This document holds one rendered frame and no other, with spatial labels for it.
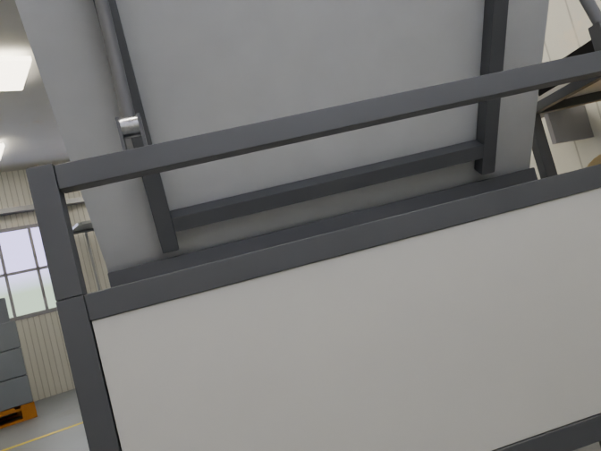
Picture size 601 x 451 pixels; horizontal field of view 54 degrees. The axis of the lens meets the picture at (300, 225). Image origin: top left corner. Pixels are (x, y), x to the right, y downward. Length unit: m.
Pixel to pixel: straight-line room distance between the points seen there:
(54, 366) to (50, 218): 7.50
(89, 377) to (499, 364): 0.63
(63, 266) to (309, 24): 0.76
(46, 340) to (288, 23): 7.35
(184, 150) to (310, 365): 0.38
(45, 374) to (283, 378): 7.54
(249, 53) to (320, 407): 0.77
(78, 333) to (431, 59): 1.02
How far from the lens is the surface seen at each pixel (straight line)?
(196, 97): 1.35
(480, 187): 1.69
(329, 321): 0.93
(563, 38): 4.50
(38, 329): 8.38
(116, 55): 1.03
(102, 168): 0.93
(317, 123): 0.96
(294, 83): 1.38
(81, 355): 0.92
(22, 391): 6.68
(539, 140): 1.84
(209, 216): 1.42
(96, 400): 0.92
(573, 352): 1.10
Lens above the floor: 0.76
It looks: 4 degrees up
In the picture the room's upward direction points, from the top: 15 degrees counter-clockwise
